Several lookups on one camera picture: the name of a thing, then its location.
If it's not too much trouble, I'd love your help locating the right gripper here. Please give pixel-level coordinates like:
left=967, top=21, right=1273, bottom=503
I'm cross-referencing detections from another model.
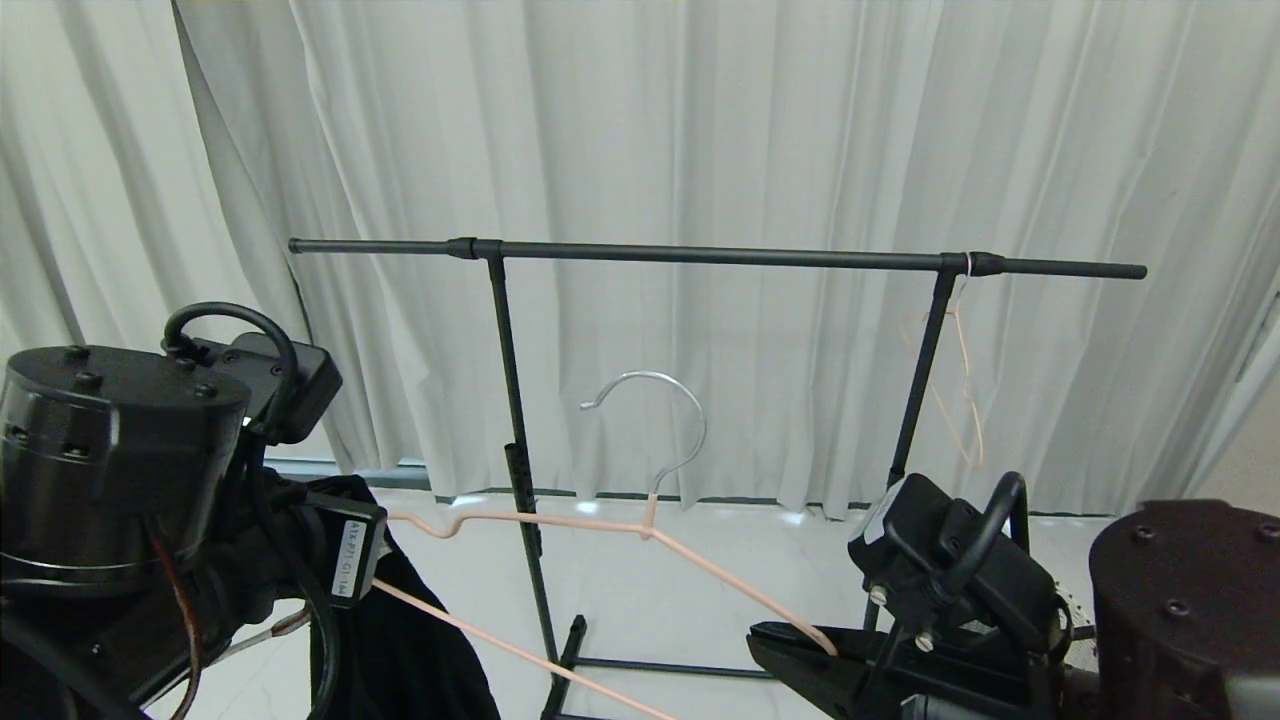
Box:
left=840, top=630, right=1096, bottom=720

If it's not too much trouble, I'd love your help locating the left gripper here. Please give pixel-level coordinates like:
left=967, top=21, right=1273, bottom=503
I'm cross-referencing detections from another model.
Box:
left=235, top=480, right=389, bottom=641

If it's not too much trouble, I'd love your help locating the black garment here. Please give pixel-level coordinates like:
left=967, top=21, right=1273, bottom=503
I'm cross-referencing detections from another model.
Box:
left=310, top=475, right=501, bottom=720

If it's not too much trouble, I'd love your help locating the pink clothes hanger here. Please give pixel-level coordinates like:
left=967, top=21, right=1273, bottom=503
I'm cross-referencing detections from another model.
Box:
left=900, top=280, right=986, bottom=471
left=372, top=372, right=841, bottom=720

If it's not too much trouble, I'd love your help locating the black clothes rack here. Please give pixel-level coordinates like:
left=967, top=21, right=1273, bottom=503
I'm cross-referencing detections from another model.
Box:
left=288, top=238, right=1148, bottom=720

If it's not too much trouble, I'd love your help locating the white curtain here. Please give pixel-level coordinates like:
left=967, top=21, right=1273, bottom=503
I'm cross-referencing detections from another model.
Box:
left=0, top=0, right=321, bottom=466
left=175, top=0, right=1280, bottom=521

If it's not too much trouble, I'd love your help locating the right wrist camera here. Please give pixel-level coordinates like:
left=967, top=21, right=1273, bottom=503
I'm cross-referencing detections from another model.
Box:
left=848, top=473, right=1063, bottom=656

